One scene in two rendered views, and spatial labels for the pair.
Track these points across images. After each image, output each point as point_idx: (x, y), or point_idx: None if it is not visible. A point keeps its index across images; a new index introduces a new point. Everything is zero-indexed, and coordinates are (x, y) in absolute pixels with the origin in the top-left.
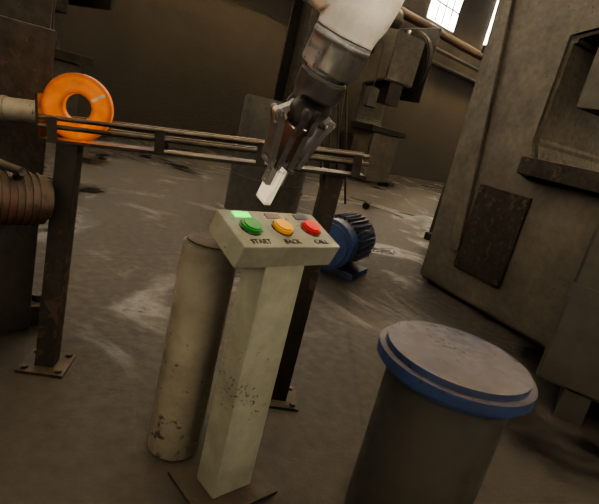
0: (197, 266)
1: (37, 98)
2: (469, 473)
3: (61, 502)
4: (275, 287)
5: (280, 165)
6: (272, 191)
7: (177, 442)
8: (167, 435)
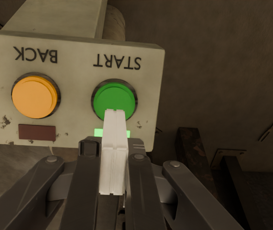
0: None
1: None
2: None
3: (196, 13)
4: (67, 20)
5: (136, 162)
6: (120, 122)
7: (114, 13)
8: (121, 21)
